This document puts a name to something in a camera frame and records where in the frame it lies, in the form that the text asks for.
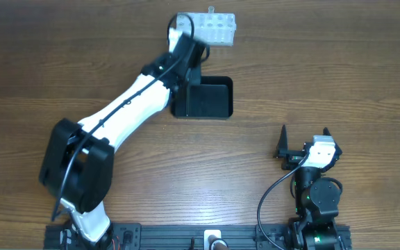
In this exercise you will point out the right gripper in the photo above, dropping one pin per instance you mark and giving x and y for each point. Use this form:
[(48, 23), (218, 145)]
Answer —
[(292, 154)]

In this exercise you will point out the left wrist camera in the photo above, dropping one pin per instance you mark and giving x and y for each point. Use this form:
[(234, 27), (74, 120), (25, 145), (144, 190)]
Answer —
[(174, 39)]

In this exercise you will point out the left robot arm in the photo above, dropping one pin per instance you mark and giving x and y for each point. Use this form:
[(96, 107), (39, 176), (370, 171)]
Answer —
[(130, 107)]

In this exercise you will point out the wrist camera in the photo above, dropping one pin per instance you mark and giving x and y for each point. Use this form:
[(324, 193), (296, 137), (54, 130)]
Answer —
[(174, 39), (321, 151)]

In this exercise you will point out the clear test tube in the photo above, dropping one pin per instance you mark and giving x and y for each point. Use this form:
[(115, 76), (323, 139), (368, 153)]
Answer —
[(211, 9)]

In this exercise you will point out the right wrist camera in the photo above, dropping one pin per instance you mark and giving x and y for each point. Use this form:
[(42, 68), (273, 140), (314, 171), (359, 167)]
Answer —
[(321, 151)]

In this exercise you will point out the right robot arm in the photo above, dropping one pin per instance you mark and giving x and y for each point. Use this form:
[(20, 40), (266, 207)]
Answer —
[(319, 198)]

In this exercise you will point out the white test tube rack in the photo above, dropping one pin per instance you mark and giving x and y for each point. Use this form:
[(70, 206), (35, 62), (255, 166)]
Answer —
[(217, 29)]

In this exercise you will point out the mounting rail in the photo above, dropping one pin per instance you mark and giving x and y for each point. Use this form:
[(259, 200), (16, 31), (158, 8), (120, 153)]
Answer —
[(179, 237)]

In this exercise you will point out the black tray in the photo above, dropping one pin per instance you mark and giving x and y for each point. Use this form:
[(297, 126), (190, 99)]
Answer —
[(208, 100)]

